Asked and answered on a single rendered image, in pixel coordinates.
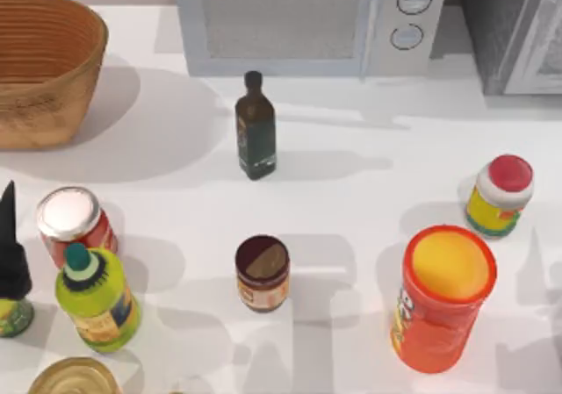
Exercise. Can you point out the dark green glass bottle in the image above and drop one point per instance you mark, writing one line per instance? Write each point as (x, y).
(256, 131)

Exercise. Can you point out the dark brown jar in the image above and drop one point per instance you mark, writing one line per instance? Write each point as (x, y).
(262, 275)

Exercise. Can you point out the microwave oven door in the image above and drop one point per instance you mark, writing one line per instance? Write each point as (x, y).
(281, 21)

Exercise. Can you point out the pale microwave oven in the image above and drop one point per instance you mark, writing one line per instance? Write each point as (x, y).
(307, 21)

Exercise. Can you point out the orange tube can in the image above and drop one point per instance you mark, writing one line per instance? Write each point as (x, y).
(443, 302)

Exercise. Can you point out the red can with silver lid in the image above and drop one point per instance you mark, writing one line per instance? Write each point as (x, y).
(72, 225)

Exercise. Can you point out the yellow bottle with red cap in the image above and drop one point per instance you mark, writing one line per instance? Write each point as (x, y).
(498, 196)

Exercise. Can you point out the green bottle with teal cap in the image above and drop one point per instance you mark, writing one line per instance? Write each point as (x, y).
(98, 302)

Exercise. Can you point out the woven brown basket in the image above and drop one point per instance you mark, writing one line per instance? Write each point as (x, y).
(39, 82)

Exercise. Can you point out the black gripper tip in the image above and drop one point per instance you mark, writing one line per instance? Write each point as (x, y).
(12, 253)

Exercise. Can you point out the grey cabinet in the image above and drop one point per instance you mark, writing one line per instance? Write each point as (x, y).
(513, 30)

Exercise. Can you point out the gold tin can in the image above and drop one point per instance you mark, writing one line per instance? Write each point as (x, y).
(74, 378)

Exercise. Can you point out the green can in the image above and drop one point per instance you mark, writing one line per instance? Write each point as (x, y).
(13, 317)

